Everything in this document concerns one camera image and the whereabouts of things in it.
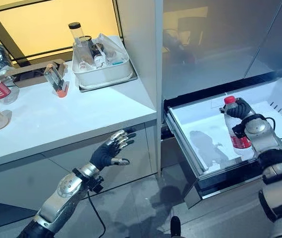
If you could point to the brown cardboard box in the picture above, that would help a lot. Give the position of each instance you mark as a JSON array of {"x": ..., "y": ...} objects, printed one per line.
[{"x": 29, "y": 72}]

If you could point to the white freezer drawer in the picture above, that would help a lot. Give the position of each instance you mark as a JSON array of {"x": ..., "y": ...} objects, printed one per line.
[{"x": 205, "y": 129}]

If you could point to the silver refrigerator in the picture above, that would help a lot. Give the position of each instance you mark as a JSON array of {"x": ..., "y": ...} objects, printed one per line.
[{"x": 205, "y": 49}]

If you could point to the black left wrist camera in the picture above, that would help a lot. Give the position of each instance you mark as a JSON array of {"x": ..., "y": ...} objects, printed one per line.
[{"x": 96, "y": 184}]

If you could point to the clear jar black lid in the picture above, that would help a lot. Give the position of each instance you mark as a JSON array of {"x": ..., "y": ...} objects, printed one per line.
[{"x": 76, "y": 31}]

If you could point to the clear plastic bags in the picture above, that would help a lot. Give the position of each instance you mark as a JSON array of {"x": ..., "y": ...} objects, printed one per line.
[{"x": 113, "y": 49}]

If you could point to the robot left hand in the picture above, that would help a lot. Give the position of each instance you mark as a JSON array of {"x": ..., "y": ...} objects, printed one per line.
[{"x": 102, "y": 155}]

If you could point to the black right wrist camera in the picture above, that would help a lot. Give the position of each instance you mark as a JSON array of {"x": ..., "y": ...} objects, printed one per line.
[{"x": 238, "y": 131}]

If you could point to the water bottle red cap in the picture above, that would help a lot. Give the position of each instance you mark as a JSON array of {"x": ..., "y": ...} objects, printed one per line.
[{"x": 240, "y": 141}]

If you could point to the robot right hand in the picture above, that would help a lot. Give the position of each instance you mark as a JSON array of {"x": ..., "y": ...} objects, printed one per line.
[{"x": 241, "y": 109}]

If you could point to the white counter cabinet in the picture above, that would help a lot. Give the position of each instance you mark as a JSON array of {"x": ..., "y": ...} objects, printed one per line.
[{"x": 56, "y": 124}]

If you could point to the grey tray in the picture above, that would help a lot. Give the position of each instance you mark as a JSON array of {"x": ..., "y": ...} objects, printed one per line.
[{"x": 130, "y": 79}]

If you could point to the black window frame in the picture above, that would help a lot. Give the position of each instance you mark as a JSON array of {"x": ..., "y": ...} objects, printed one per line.
[{"x": 4, "y": 27}]

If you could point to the clear bottle orange base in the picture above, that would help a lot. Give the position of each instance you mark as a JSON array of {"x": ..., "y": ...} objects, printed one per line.
[{"x": 56, "y": 80}]

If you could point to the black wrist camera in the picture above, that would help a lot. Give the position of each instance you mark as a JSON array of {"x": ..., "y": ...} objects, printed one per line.
[
  {"x": 238, "y": 131},
  {"x": 96, "y": 184}
]

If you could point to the white plastic bin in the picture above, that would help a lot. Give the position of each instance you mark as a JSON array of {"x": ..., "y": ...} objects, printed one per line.
[{"x": 101, "y": 73}]

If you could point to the robot body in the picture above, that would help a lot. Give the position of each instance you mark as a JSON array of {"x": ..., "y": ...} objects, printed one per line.
[{"x": 175, "y": 226}]

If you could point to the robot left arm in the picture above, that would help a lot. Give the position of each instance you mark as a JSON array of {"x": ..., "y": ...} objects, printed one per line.
[{"x": 61, "y": 196}]

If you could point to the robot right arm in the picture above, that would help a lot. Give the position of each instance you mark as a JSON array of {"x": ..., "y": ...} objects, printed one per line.
[{"x": 272, "y": 153}]

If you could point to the dark glass bottle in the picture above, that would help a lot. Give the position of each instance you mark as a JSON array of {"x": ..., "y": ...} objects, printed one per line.
[{"x": 96, "y": 53}]

